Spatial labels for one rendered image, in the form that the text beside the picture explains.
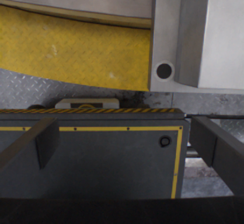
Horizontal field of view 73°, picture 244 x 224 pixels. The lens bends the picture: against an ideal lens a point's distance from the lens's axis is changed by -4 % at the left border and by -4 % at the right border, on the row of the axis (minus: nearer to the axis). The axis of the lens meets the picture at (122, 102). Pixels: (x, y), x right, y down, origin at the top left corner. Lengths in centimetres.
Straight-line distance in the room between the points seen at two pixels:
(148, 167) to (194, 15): 45
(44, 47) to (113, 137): 54
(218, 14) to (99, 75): 56
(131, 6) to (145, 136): 37
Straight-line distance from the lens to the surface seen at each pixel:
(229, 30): 40
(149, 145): 56
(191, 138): 17
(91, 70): 81
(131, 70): 80
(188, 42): 41
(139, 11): 51
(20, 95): 95
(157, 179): 64
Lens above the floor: 80
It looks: 75 degrees down
